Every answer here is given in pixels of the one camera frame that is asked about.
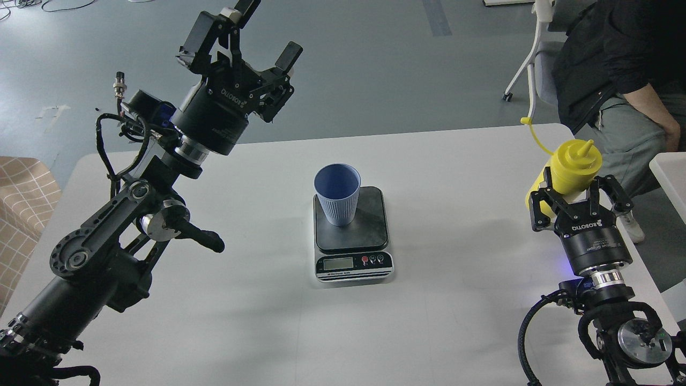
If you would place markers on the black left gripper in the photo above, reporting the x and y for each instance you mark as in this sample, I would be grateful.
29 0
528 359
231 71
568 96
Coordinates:
215 111

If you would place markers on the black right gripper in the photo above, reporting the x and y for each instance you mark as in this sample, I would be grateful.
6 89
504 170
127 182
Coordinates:
587 229

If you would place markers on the yellow squeeze seasoning bottle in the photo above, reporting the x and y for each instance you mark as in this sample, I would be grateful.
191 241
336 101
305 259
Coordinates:
573 165

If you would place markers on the blue ribbed plastic cup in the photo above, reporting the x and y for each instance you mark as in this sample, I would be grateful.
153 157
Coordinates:
338 187

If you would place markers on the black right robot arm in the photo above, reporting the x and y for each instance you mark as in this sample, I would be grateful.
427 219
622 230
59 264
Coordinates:
622 333

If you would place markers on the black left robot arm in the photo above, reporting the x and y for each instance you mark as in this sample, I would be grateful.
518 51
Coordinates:
145 147

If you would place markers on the black digital kitchen scale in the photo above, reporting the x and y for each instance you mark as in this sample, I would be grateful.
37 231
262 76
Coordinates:
357 251

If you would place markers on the white side table corner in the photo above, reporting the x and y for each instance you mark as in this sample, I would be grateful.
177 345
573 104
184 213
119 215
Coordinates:
669 169

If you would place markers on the white office chair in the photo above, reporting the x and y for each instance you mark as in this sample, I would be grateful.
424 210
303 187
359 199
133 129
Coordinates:
551 17

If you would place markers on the person in black shirt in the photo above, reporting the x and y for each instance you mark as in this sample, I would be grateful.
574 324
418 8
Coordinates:
620 82

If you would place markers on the beige checkered cloth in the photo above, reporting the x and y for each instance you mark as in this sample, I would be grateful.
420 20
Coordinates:
29 196

